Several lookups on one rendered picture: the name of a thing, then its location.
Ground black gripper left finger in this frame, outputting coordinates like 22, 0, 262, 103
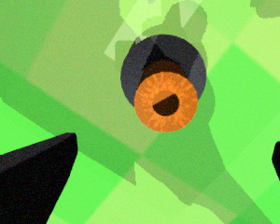
0, 133, 77, 224

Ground orange knob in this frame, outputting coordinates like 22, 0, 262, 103
133, 61, 197, 132

